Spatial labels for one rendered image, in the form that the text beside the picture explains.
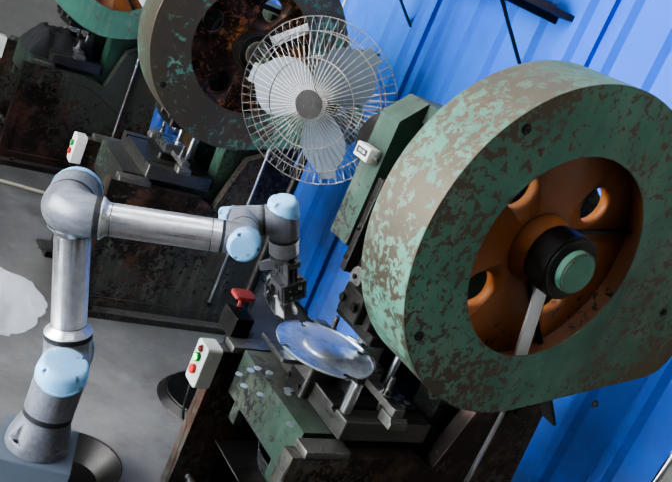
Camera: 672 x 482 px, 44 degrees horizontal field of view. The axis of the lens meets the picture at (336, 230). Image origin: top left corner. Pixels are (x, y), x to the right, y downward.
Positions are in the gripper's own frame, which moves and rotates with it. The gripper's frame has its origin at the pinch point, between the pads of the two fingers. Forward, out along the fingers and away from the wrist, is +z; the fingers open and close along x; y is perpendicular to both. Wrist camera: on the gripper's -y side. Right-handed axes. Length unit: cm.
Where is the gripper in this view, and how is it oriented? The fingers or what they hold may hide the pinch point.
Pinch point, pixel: (281, 315)
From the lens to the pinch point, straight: 218.5
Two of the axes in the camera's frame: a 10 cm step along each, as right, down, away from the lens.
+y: 5.2, 4.3, -7.4
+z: -0.2, 8.7, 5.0
